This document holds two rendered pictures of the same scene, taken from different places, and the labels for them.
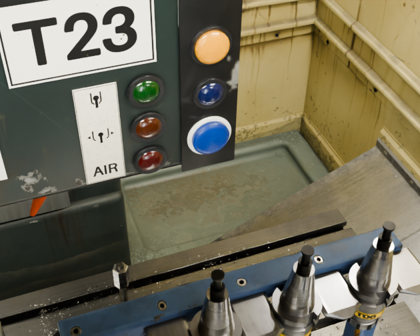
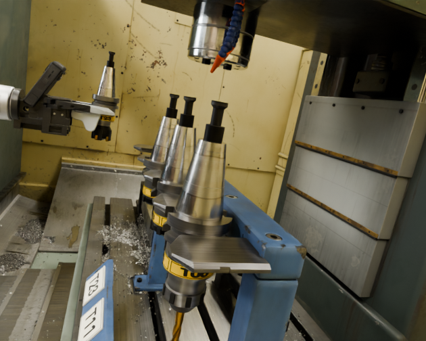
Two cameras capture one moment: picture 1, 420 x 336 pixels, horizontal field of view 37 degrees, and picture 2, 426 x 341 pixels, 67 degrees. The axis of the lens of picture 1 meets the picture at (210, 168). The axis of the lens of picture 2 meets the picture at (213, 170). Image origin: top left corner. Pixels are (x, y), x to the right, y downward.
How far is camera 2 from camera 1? 0.93 m
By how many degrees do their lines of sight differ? 84
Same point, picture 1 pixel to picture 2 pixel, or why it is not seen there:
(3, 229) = (327, 278)
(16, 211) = (335, 266)
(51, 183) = not seen: outside the picture
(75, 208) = (365, 308)
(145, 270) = (312, 329)
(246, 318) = not seen: hidden behind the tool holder
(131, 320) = not seen: hidden behind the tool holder
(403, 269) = (220, 246)
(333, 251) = (243, 203)
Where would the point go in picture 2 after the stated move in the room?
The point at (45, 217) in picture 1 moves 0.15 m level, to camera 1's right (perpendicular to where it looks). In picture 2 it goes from (347, 295) to (368, 331)
